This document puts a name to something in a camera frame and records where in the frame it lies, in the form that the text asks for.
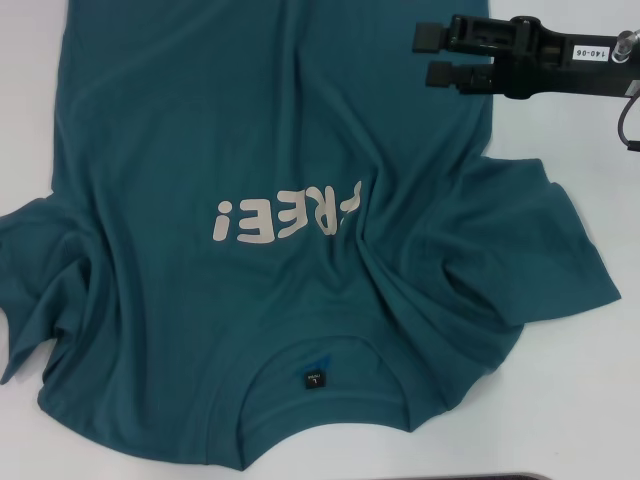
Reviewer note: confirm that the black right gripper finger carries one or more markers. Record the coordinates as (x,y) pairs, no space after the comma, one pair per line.
(440,74)
(429,37)

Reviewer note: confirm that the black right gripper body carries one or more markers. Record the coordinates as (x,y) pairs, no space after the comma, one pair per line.
(545,75)

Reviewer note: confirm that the teal blue printed t-shirt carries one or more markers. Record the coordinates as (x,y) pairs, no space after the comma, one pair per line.
(250,125)

